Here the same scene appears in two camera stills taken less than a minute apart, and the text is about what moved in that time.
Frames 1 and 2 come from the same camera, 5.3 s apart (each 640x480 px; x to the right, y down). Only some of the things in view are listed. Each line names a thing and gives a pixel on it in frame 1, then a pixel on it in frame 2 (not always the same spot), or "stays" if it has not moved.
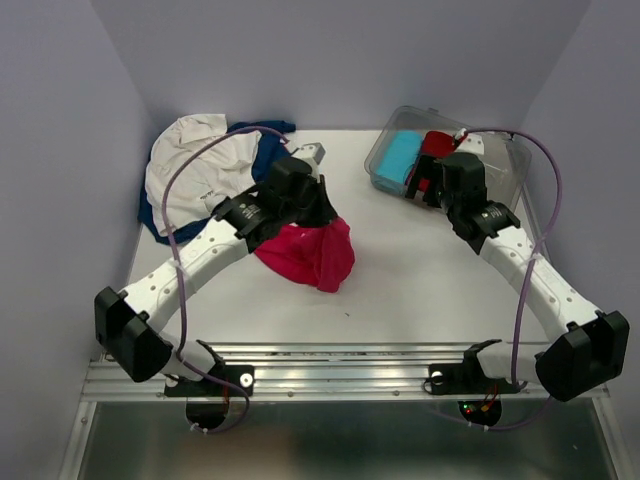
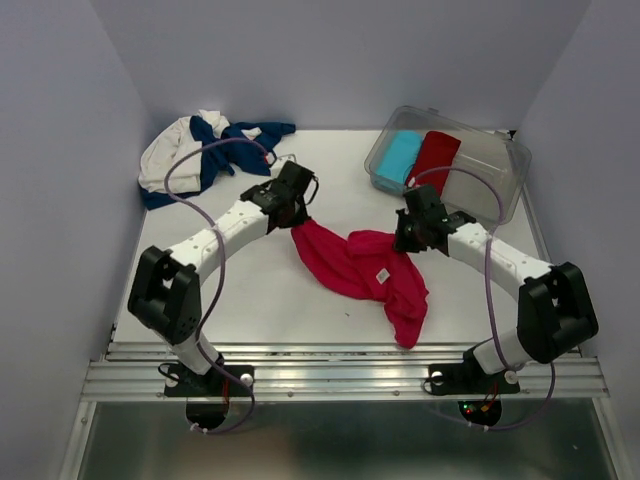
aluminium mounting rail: x=303 y=372 stays
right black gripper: x=426 y=167 -> x=399 y=241
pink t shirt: x=320 y=256 -> x=368 y=264
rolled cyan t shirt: x=402 y=150 stays
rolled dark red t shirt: x=437 y=144 stays
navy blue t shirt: x=271 y=148 -> x=237 y=145
